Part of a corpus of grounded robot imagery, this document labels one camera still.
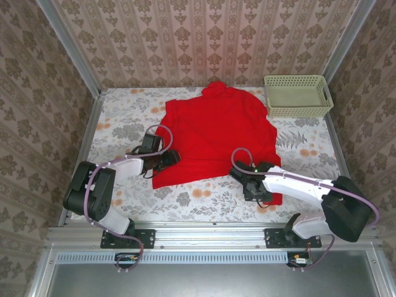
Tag aluminium frame rail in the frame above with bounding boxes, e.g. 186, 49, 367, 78
46, 225, 380, 249

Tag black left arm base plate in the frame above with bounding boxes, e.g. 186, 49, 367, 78
100, 228, 155, 249

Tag grey slotted cable duct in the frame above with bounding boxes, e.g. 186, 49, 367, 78
57, 251, 290, 264

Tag grey sheet metal panel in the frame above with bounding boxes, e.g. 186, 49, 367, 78
27, 247, 396, 297

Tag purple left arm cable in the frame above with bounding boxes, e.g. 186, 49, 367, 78
85, 125, 174, 273

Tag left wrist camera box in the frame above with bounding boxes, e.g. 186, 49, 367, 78
141, 132, 163, 152

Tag small connector board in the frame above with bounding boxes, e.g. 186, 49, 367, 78
286, 252, 313, 268
114, 252, 140, 269

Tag floral table cover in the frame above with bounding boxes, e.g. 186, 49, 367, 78
71, 87, 355, 223

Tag cream perforated plastic basket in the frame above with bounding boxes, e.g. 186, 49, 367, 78
264, 74, 334, 119

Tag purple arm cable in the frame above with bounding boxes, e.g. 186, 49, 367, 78
231, 147, 381, 273
85, 125, 174, 273

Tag red t-shirt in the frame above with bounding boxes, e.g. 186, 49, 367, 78
152, 80, 284, 207

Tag aluminium corner post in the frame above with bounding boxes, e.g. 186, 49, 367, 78
35, 0, 103, 98
323, 0, 377, 82

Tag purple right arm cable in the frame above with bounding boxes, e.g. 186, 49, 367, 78
231, 147, 381, 273

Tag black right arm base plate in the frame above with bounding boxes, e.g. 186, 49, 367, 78
264, 228, 322, 249

